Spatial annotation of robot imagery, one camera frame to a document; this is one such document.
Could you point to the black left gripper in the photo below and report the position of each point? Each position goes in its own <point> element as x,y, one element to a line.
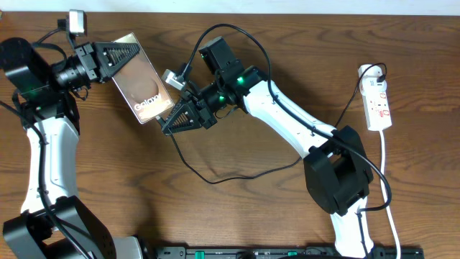
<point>106,69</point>

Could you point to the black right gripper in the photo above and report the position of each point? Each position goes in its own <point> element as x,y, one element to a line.
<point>206,116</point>

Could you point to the bronze Galaxy smartphone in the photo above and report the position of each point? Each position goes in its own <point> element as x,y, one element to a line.
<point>141,86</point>

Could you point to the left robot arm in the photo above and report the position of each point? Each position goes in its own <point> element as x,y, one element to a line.
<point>54,222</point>

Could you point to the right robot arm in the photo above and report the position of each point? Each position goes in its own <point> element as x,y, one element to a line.
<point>337,171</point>

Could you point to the white power strip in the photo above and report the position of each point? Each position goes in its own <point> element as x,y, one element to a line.
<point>372,87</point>

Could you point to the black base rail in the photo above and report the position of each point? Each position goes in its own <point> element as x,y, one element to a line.
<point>271,253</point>

